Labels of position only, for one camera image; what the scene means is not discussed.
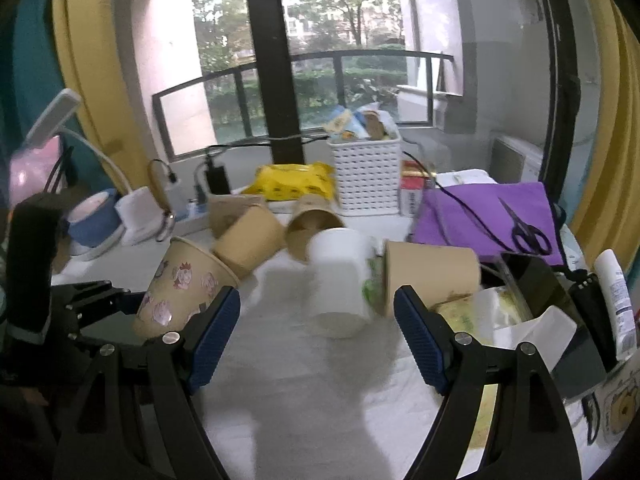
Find white tube bottle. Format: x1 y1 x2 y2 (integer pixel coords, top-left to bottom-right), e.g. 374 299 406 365
593 249 637 362

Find brown paper cup open mouth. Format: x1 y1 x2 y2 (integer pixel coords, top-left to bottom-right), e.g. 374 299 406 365
284 194 344 262

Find yellow curtain left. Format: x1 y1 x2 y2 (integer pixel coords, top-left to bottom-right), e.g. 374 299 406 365
52 0 165 202

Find patterned paper cup back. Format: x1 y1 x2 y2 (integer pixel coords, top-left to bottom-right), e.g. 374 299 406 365
207 194 267 238

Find yellow curtain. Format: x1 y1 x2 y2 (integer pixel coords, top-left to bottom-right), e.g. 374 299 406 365
570 0 639 272
52 0 165 202

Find yellow green sponge cloth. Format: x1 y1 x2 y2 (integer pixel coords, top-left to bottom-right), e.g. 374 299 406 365
434 287 532 450

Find white paper cup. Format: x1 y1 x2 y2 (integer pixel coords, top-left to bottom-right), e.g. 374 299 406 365
305 228 378 339

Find white desk lamp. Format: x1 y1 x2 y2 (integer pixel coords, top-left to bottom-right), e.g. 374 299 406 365
24 88 170 247

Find yellow curtain right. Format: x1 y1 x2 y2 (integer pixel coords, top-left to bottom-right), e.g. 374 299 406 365
570 0 639 272

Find patterned brown paper cup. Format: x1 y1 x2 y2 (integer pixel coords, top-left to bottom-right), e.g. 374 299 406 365
134 237 240 339

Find purple cloth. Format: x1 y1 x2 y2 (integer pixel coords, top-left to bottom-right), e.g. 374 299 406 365
411 182 566 269

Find white perforated basket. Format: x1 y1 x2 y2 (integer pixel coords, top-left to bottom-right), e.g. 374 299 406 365
328 134 401 216

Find brown paper cup middle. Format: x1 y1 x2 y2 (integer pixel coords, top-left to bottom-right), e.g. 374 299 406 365
213 205 285 281

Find black scissors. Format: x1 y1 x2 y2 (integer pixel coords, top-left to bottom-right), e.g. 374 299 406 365
499 198 552 256

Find black power adapter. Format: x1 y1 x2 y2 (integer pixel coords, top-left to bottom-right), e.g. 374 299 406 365
193 131 331 196

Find blue bowl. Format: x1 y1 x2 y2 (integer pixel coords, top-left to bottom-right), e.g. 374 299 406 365
67 188 122 247

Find brown paper cup right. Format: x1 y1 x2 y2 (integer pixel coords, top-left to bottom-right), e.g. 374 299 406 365
384 240 480 318

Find white plate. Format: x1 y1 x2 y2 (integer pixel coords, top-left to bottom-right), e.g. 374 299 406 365
70 224 125 261

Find white power strip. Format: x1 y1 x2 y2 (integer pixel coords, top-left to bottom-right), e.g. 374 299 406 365
171 209 209 236

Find yellow snack bag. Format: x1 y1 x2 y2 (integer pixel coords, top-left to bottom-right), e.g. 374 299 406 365
242 162 335 202

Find red white small box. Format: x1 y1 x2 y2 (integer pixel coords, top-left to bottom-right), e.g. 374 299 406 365
399 160 431 218

